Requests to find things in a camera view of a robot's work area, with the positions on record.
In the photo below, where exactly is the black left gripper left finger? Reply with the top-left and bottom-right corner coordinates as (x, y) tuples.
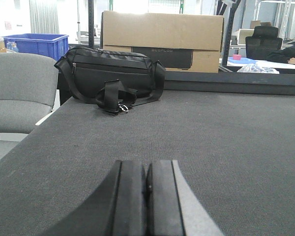
(43, 161), (147, 236)

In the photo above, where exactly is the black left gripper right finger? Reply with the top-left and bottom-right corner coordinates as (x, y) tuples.
(147, 160), (223, 236)

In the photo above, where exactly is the black shoulder bag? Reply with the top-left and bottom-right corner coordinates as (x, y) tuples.
(54, 46), (166, 114)

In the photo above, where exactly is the grey fabric chair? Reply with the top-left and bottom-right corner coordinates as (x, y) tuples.
(0, 53), (59, 134)

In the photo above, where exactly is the clear plastic bag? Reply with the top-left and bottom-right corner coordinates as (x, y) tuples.
(237, 63), (280, 74)

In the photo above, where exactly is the pink tape roll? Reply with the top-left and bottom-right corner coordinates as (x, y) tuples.
(232, 54), (241, 60)

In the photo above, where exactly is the brown cardboard box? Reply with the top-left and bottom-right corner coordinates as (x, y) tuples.
(101, 11), (224, 73)

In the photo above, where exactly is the blue plastic crate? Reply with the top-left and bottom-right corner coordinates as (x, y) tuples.
(3, 33), (69, 60)

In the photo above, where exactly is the white open box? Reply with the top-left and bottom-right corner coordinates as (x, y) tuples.
(236, 29), (254, 45)

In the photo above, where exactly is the black office chair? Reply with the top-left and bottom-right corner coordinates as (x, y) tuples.
(245, 26), (283, 60)

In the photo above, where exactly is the person in black clothing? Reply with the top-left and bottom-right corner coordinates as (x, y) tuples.
(266, 46), (295, 65)

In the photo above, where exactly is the grey curtain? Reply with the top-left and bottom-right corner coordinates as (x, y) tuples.
(29, 0), (59, 34)

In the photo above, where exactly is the black metal frame post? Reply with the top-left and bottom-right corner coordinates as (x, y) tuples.
(88, 0), (94, 48)

